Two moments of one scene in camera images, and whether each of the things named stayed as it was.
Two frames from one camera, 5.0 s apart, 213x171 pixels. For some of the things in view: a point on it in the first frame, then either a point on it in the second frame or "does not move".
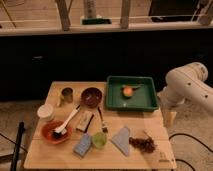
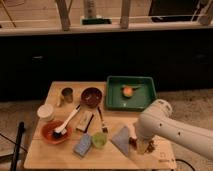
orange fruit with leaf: (127, 90) does not move
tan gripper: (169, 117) -> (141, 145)
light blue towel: (121, 140) does not move
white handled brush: (62, 130) does not move
